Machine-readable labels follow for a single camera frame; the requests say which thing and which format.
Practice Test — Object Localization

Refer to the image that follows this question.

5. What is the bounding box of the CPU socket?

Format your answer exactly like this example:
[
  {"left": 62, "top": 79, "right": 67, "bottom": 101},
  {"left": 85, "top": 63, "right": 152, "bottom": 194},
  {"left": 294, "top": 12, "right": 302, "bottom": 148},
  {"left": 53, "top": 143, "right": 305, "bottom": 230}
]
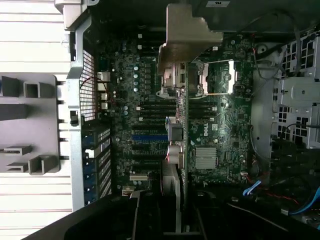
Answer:
[{"left": 187, "top": 59, "right": 236, "bottom": 98}]

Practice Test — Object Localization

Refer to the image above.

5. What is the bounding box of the blue data wire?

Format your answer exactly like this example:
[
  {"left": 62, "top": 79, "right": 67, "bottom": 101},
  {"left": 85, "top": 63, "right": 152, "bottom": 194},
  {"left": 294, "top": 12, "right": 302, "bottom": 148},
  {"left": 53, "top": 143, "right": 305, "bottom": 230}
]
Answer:
[
  {"left": 287, "top": 186, "right": 320, "bottom": 216},
  {"left": 242, "top": 179, "right": 263, "bottom": 197}
]

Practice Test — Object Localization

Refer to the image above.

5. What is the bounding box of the metal disk bay cage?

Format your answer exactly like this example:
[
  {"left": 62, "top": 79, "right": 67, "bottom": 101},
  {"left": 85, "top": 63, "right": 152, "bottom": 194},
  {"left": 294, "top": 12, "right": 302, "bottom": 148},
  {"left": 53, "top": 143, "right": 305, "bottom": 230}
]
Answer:
[{"left": 271, "top": 32, "right": 320, "bottom": 151}]

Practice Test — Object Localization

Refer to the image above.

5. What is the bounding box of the blue expansion slot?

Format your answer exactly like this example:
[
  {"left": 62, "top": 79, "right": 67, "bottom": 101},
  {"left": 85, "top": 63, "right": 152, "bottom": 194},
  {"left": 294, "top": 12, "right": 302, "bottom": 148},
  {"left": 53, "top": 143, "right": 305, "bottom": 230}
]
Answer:
[{"left": 131, "top": 134, "right": 169, "bottom": 141}]

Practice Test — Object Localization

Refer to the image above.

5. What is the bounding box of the grey plastic parts rack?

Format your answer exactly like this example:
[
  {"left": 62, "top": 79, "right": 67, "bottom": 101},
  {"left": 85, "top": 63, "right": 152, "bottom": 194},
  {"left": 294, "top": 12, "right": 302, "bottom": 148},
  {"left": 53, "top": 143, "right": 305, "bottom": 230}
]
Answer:
[{"left": 0, "top": 73, "right": 66, "bottom": 175}]

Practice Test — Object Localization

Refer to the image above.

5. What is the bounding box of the open PC case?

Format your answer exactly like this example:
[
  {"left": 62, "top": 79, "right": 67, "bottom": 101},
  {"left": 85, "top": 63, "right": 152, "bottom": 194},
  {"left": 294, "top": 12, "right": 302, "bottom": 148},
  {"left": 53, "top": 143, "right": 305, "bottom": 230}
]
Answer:
[{"left": 53, "top": 0, "right": 320, "bottom": 240}]

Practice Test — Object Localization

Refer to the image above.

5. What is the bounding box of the silver chipset heatsink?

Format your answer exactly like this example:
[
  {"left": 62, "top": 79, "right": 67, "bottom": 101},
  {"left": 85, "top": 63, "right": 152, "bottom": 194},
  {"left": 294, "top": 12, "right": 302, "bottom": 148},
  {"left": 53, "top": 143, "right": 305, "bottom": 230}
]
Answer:
[{"left": 194, "top": 147, "right": 218, "bottom": 170}]

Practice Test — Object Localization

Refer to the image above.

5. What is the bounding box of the green motherboard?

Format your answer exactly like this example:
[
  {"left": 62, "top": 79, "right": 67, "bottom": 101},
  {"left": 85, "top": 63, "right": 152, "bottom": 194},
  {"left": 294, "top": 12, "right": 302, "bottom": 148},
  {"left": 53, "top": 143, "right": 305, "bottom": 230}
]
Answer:
[{"left": 96, "top": 32, "right": 255, "bottom": 198}]

